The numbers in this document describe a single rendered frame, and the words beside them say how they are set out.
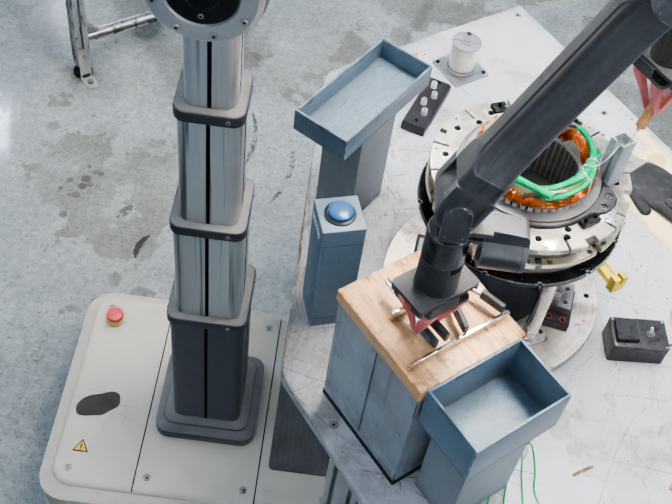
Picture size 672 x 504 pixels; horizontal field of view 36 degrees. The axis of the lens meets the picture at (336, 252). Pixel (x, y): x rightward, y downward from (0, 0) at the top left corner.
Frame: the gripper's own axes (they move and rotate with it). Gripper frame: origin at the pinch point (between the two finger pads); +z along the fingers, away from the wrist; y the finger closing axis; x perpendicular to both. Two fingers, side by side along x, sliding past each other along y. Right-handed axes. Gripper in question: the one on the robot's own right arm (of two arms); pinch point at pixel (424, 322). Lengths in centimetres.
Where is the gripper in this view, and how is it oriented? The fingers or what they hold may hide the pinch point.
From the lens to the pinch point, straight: 143.6
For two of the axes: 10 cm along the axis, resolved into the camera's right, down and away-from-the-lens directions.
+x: -5.7, -6.6, 4.9
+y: 8.2, -3.9, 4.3
